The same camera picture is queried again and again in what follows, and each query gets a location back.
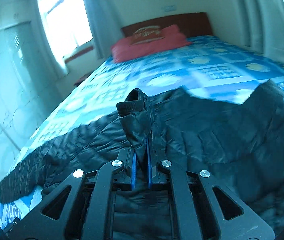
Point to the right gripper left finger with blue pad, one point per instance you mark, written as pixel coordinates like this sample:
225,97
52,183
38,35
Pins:
126,179

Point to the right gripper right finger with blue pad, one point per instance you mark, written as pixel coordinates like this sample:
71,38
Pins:
157,180

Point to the black puffer jacket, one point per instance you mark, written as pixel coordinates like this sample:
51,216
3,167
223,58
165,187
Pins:
241,145

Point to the dark wooden nightstand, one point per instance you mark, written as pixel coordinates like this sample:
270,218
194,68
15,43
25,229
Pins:
81,79

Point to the red pillow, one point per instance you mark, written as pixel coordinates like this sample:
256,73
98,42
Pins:
148,40

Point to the blue patterned bed cover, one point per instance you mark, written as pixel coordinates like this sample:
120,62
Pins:
207,69

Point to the white curtain by left window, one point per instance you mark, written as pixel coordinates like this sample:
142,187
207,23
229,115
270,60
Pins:
105,26

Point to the white curtain by window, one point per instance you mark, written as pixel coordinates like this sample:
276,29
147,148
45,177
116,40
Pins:
105,26
263,27

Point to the white wardrobe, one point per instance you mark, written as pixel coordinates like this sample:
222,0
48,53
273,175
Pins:
27,92

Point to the dark wooden headboard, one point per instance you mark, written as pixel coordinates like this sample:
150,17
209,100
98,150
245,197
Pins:
190,24

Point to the bright window left side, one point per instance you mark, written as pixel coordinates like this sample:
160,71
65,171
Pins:
66,26

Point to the white curtain by right window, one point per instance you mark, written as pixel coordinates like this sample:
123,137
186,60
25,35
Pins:
263,27

